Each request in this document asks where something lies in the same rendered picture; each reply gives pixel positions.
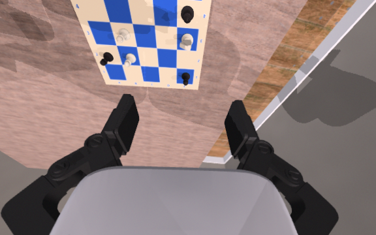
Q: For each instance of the blue and cream chessboard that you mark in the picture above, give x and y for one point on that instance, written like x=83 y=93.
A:
x=156 y=29

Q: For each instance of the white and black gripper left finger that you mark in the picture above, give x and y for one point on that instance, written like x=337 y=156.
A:
x=33 y=211

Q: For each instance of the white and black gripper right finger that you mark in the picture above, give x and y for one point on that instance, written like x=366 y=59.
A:
x=311 y=213

